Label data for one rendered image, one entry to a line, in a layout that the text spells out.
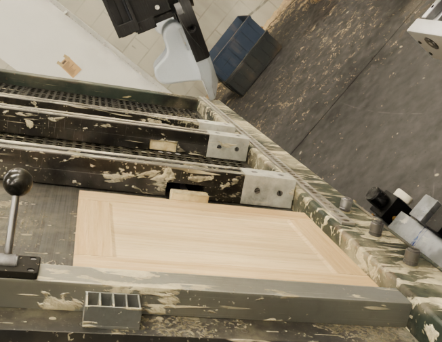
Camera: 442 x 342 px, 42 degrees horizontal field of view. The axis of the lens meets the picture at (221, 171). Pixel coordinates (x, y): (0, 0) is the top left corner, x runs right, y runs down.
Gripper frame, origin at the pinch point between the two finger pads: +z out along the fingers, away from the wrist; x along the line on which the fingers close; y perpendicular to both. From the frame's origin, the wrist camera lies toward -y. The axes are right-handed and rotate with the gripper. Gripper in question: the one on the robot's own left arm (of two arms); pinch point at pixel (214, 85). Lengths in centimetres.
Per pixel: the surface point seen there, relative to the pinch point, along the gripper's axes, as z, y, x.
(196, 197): 32, 10, -51
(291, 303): 34.1, 0.7, -6.4
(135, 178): 25, 20, -58
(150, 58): 73, 23, -554
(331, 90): 102, -87, -303
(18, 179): 4.1, 27.2, -11.1
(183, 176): 29, 11, -58
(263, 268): 35.2, 2.4, -19.8
